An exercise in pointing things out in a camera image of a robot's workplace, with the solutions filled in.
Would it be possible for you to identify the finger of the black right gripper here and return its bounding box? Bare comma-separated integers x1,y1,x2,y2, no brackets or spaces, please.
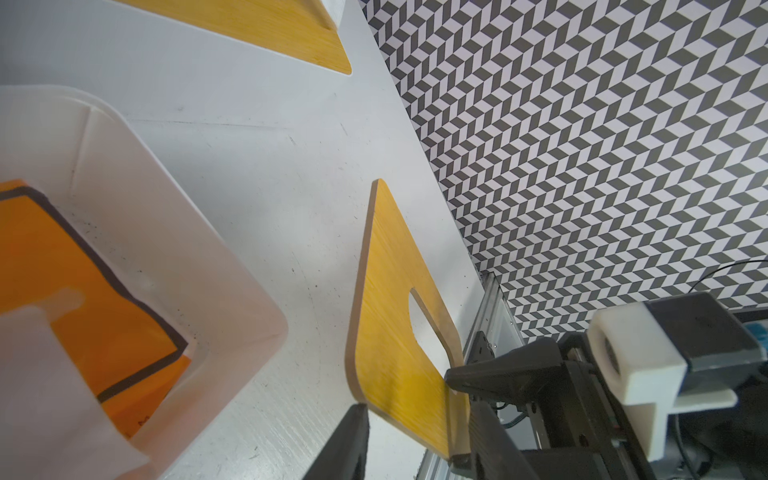
445,338,564,405

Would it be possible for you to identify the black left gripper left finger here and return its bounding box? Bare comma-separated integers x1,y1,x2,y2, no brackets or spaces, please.
303,403,370,480

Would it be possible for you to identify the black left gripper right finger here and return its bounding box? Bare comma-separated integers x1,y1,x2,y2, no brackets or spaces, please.
469,401,538,480

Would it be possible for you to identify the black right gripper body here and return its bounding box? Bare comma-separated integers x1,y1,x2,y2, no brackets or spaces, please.
524,332,656,479

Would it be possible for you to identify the yellow wooden lid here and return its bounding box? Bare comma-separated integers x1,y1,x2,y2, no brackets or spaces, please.
345,179,470,460
127,0,352,75

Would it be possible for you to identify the orange tissue pack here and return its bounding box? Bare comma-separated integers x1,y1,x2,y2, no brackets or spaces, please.
1,180,192,479

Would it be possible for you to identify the white plastic box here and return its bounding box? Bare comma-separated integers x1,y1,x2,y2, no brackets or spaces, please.
1,86,288,479

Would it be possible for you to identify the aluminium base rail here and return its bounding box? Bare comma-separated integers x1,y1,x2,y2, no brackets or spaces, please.
416,271,541,480

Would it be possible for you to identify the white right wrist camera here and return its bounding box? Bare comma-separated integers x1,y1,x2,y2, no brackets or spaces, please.
587,292,767,462

